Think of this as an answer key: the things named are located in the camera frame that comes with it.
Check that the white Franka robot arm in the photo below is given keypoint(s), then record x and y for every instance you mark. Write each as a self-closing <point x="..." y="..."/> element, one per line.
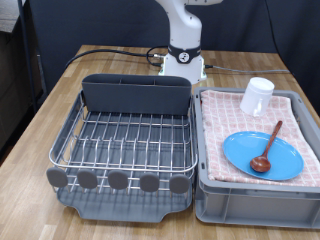
<point x="185" y="30"/>

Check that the white mug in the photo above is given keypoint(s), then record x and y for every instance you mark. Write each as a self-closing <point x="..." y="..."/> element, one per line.
<point x="256" y="96"/>

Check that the grey plastic crate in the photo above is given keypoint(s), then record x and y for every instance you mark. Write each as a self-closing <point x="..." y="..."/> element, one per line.
<point x="253" y="206"/>

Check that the blue plate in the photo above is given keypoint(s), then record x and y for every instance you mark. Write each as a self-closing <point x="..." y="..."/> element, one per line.
<point x="243" y="150"/>

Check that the dark grey cutlery holder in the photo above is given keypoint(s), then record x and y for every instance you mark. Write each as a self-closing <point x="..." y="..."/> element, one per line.
<point x="133" y="96"/>

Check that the dark side cabinet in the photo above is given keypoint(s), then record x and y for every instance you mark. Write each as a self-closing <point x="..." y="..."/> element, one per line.
<point x="10" y="100"/>

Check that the pink checked cloth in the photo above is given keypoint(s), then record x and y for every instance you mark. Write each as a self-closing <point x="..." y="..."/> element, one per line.
<point x="226" y="116"/>

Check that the brown wooden spoon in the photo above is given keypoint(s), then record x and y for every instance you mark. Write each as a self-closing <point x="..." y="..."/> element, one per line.
<point x="260" y="164"/>

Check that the dark metal frame pole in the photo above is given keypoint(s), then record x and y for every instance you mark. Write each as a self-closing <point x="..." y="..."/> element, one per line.
<point x="28" y="60"/>

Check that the grey dish drying rack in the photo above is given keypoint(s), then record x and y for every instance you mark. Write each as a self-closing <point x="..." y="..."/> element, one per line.
<point x="133" y="210"/>

